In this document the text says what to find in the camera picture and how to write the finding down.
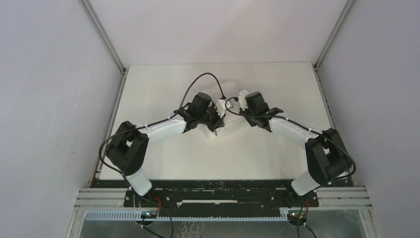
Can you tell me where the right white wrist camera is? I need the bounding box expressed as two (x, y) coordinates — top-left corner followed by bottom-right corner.
(238, 90), (249, 111)

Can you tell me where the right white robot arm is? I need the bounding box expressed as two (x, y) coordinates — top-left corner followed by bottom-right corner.
(237, 90), (354, 206)

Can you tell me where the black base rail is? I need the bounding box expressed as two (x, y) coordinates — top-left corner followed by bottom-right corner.
(123, 179), (319, 219)

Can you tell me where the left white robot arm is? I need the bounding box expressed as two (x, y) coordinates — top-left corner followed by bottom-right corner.
(101, 92), (232, 207)

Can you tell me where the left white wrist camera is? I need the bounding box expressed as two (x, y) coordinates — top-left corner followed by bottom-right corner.
(215, 99), (233, 117)

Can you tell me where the white medicine kit box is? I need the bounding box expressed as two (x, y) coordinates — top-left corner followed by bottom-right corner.
(198, 81), (249, 139)

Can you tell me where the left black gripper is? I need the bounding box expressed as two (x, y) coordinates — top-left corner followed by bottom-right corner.
(198, 104), (226, 133)

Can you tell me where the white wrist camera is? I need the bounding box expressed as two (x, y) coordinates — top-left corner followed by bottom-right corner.
(215, 99), (233, 117)
(238, 90), (249, 111)

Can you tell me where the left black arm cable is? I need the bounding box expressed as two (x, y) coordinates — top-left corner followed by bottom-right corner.
(98, 72), (228, 238)

